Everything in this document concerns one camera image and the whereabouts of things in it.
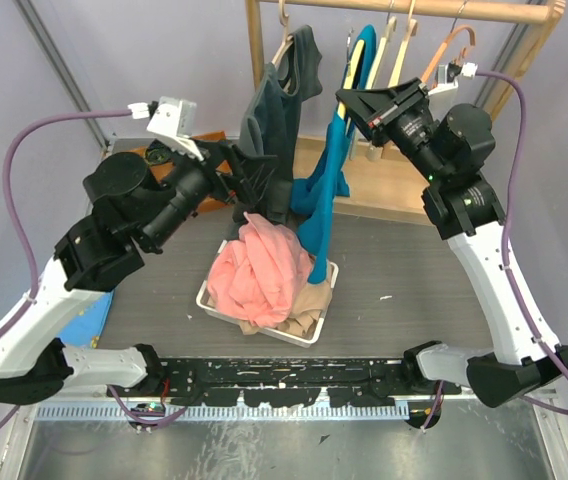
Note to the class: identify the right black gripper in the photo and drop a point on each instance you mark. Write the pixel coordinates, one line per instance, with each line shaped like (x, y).
(365, 106)

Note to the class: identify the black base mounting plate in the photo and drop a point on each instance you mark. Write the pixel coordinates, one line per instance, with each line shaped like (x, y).
(282, 382)

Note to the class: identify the brown wooden compartment tray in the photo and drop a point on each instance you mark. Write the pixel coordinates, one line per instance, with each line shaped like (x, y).
(209, 204)

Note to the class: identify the pink t shirt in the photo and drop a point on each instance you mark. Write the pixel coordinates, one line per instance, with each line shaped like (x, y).
(256, 236)

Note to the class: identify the blue patterned cloth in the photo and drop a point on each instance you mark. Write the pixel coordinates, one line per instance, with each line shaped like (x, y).
(86, 328)

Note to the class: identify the wooden hanger blue shirt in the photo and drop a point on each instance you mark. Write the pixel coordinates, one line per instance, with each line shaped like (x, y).
(350, 80)

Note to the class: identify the wooden clothes rack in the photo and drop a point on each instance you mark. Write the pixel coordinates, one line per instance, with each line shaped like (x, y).
(390, 189)

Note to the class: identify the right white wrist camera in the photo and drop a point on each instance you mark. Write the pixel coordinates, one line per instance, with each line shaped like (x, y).
(446, 76)

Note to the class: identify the beige t shirt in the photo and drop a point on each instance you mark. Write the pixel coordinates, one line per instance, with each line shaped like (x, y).
(309, 310)

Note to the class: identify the wooden hanger grey shirt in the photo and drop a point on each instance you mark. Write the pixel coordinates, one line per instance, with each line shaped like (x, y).
(284, 35)

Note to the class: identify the blue t shirt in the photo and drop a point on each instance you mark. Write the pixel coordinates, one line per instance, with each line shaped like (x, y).
(313, 196)

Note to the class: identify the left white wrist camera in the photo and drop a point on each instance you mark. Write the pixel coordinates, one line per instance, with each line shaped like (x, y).
(171, 122)

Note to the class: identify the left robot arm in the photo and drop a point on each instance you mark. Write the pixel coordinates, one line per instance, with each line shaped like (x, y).
(133, 213)

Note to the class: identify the white plastic basket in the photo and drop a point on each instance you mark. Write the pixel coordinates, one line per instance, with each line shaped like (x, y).
(204, 301)

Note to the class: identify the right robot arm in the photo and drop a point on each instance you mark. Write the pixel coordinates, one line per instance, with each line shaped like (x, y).
(464, 208)

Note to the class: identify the rolled dark sock top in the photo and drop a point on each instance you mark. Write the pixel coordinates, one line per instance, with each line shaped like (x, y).
(157, 153)

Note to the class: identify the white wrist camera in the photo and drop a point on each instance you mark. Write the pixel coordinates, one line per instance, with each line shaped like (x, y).
(171, 122)
(446, 76)

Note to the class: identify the wooden hanger with metal hook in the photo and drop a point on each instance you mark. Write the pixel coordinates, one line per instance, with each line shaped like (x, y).
(455, 30)

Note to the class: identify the grey t shirt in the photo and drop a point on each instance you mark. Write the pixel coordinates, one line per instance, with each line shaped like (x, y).
(271, 122)

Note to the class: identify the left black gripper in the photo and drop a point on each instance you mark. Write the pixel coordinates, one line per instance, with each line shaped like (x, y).
(257, 171)

